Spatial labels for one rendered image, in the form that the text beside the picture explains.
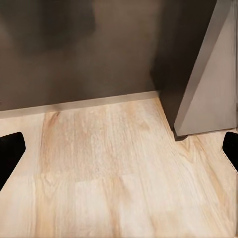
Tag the fridge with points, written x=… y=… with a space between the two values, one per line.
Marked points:
x=201 y=89

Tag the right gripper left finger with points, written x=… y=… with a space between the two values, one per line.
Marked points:
x=12 y=147

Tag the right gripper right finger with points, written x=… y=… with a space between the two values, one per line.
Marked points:
x=230 y=148

